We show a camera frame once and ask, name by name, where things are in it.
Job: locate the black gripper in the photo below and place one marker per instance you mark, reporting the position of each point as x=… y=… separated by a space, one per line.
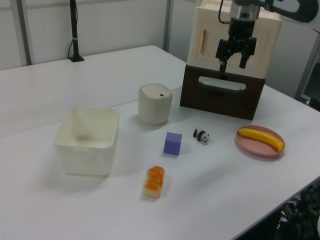
x=242 y=28

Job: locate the cream plastic box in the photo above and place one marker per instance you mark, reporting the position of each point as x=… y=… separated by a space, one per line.
x=86 y=140

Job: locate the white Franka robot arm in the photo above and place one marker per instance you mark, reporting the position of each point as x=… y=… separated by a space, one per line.
x=295 y=10

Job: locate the cream plastic cabinet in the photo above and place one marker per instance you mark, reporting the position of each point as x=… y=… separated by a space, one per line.
x=270 y=40

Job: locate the yellow toy banana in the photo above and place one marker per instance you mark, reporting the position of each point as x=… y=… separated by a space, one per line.
x=262 y=136

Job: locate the small panda figurine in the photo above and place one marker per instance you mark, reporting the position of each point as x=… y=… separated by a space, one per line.
x=201 y=135

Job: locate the cream lidded trash can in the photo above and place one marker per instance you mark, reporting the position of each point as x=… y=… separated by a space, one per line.
x=155 y=105

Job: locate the pink round plate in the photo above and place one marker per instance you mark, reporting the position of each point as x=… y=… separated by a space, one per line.
x=252 y=147

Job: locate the purple foam cube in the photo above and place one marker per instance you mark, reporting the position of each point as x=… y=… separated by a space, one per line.
x=172 y=145

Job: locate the toy bread with orange glaze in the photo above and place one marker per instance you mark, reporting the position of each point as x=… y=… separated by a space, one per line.
x=153 y=182

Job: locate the black chair under table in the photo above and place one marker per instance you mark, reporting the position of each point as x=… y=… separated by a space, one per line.
x=302 y=212

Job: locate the black camera stand pole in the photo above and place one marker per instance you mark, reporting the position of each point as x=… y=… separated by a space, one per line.
x=74 y=30

